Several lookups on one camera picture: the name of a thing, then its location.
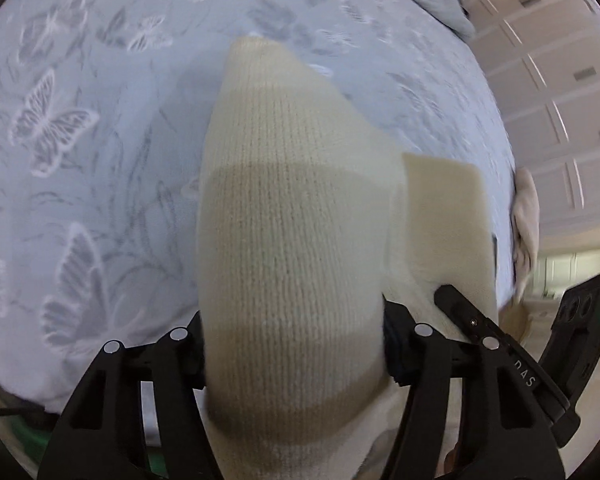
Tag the beige folded cloth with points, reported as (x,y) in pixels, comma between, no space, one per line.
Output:
(526,230)

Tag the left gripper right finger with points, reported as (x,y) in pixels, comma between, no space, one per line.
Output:
(504,434)

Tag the black smartphone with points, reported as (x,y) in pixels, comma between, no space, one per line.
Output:
(494,239)

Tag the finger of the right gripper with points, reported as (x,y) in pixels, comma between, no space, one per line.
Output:
(478,329)

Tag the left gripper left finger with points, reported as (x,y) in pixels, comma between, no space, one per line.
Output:
(134,414)

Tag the blue butterfly bed sheet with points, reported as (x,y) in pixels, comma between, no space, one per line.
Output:
(104,105)

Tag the white wardrobe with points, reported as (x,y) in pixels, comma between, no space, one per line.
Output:
(541,59)

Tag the cream knit cardigan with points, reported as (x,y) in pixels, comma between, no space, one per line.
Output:
(309,220)

